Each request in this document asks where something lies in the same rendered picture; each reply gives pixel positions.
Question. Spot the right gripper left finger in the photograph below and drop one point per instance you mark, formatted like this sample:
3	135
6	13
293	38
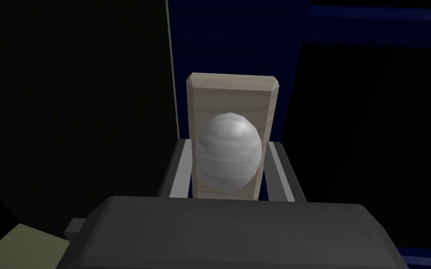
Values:
180	170

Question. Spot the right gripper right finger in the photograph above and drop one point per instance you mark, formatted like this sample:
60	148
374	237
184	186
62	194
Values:
281	172

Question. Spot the grey ball knob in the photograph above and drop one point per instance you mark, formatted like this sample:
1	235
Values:
228	149

